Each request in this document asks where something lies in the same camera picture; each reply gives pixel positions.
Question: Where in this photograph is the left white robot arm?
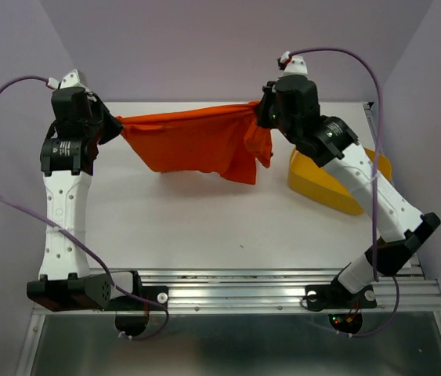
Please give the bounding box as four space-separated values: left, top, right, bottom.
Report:
27 87 123 312

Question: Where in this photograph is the aluminium rail frame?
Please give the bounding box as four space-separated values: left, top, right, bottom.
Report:
14 101 441 376

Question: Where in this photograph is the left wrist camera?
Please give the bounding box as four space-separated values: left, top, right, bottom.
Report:
45 69 88 90

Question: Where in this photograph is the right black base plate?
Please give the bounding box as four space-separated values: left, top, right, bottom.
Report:
300 284 378 312

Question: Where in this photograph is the yellow plastic basket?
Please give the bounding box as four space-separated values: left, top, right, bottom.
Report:
287 146 392 215

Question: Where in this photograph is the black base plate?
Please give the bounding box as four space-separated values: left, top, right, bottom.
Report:
105 285 169 312
300 284 378 312

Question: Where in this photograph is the orange t shirt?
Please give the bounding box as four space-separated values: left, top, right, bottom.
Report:
117 102 273 185

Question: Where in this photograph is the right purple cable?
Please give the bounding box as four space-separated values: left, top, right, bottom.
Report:
288 47 400 340

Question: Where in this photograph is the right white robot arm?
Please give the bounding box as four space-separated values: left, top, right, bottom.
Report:
256 74 441 306

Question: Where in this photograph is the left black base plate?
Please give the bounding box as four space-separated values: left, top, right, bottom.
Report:
105 285 169 312

